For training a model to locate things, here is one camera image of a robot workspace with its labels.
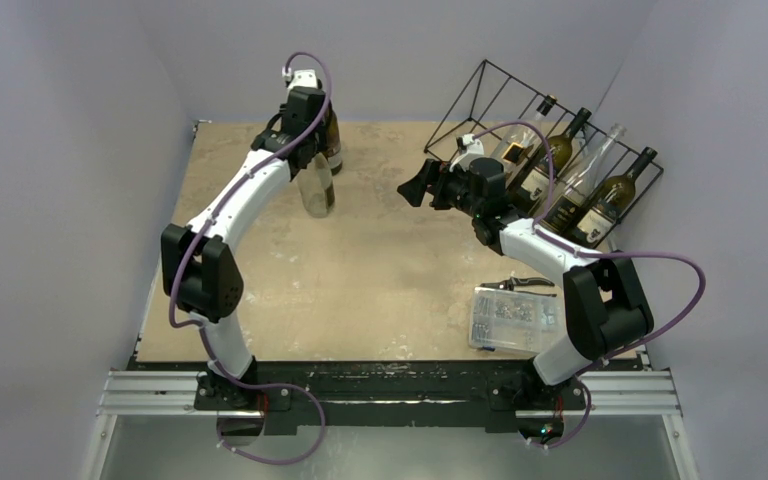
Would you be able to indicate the clear plastic screw box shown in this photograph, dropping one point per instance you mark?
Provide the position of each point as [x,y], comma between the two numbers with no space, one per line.
[517,322]

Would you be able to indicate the dark green bottle front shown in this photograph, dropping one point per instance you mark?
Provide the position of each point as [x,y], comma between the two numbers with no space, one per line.
[603,208]

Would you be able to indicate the dark green bottle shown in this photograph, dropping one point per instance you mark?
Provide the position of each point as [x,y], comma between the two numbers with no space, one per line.
[530,183]
[603,208]

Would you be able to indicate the clear glass bottle short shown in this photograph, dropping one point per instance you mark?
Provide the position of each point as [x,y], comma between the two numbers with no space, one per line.
[577,183]

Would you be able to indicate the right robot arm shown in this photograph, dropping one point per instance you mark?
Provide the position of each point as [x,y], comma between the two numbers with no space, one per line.
[605,307]

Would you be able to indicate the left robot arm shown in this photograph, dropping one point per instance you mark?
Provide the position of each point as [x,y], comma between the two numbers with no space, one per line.
[199,273]

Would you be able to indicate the tall clear glass bottle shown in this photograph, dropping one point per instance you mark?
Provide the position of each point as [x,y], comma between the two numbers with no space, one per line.
[315,184]

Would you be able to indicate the black wire wine rack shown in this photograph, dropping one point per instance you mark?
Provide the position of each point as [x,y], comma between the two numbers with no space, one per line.
[493,99]

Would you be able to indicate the clear square bottle gold cap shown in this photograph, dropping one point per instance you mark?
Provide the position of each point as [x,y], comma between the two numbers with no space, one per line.
[516,145]

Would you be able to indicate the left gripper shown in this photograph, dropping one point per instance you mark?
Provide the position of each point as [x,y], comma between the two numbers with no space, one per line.
[321,138]

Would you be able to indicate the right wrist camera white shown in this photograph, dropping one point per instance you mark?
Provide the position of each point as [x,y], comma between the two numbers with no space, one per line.
[469,148]

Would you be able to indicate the black pliers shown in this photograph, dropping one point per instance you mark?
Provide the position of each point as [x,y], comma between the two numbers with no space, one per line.
[517,283]

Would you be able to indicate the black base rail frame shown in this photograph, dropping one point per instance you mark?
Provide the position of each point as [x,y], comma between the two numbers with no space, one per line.
[459,394]

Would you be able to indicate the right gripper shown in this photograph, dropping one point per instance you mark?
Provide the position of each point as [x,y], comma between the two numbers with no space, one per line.
[434,183]

